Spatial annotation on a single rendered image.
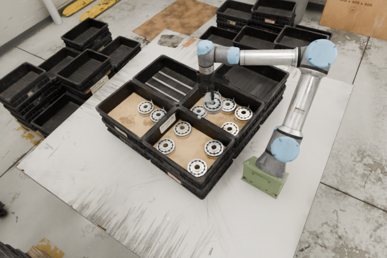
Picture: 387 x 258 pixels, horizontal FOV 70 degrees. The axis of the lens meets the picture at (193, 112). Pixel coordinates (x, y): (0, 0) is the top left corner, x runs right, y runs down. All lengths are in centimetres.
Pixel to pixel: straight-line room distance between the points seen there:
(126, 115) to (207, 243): 86
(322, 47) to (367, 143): 170
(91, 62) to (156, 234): 183
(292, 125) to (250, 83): 67
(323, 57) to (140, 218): 114
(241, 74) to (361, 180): 131
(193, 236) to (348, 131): 184
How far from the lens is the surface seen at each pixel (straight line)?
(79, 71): 277
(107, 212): 160
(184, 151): 151
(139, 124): 168
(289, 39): 283
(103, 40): 309
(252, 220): 149
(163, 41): 245
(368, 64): 358
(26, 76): 301
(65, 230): 249
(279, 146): 124
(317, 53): 123
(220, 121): 162
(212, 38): 318
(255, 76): 189
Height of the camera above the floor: 211
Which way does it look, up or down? 50 degrees down
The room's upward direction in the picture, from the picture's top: 7 degrees counter-clockwise
